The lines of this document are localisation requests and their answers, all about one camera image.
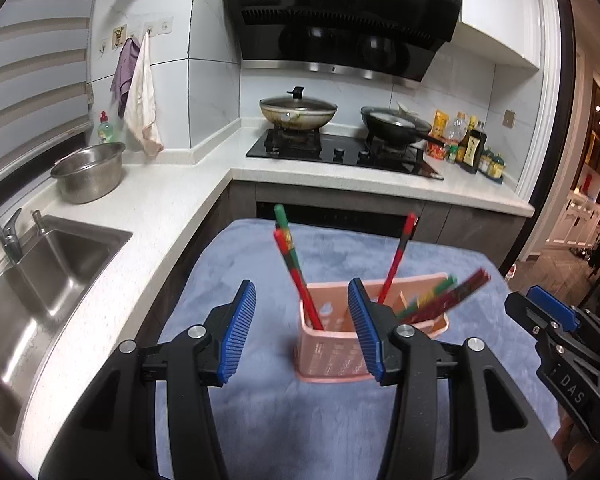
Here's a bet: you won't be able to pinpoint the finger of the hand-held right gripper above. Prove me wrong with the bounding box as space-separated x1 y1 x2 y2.
503 291 562 347
526 285 580 332

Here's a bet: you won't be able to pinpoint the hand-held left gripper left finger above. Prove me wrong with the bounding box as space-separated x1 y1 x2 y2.
39 279 257 480

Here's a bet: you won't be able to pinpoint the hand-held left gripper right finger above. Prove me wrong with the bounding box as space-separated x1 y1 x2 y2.
347 277 567 480

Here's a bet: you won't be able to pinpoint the pink perforated utensil holder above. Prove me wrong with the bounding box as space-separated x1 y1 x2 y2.
294 272 451 386

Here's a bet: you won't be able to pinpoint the maroon chopstick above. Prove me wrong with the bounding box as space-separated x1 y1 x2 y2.
415 280 488 322
406 268 492 322

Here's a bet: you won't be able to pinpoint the red chopstick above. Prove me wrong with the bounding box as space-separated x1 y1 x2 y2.
272 228 326 332
377 212 420 306

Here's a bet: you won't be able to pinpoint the green chopstick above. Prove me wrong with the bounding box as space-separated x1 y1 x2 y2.
273 203 304 287
396 274 459 322

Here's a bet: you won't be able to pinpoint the blue fleece blanket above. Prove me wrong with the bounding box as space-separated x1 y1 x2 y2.
157 217 564 480

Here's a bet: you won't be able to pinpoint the white sideboard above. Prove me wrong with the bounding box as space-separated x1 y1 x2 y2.
547 179 600 252

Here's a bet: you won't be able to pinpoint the white speckled kitchen countertop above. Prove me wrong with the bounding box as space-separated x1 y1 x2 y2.
17 117 537 479

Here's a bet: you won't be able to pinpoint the dark soy sauce bottle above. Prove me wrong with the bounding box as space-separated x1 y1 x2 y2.
457 127 489 175

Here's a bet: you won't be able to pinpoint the black gas stove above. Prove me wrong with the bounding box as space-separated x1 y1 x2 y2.
245 127 445 181

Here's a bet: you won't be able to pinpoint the stainless steel sink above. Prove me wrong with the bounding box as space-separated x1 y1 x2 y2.
0 212 134 455

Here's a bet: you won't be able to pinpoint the clear plastic bottle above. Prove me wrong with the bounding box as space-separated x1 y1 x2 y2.
445 112 469 147

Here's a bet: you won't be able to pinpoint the black frying pan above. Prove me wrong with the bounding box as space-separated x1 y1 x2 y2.
360 104 446 149

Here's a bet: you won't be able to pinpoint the yellow seasoning bag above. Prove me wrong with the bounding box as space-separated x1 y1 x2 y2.
432 111 451 144

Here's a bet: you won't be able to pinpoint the stainless steel colander bowl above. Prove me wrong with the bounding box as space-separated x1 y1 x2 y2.
50 141 127 205

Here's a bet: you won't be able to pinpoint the beige wok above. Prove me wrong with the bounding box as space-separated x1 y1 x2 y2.
259 104 339 131

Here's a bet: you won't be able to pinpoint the glass wok lid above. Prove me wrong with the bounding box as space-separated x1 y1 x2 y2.
259 87 338 114

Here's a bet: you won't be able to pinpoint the green dish soap bottle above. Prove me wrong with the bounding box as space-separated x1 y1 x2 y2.
96 110 115 146

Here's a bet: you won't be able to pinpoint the steel faucet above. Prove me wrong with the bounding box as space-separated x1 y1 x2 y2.
0 180 24 265

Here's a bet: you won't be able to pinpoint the white hanging cloth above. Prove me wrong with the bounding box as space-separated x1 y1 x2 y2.
123 32 165 157

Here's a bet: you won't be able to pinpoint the purple hanging cloth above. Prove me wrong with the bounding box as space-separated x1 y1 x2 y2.
109 36 142 119

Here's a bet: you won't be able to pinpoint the white upper cabinet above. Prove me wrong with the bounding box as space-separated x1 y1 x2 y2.
459 0 544 69

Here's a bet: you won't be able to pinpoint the black range hood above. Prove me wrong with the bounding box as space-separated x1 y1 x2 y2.
220 0 465 90

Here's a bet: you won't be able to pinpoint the striped window blinds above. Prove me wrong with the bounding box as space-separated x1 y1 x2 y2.
0 0 94 197

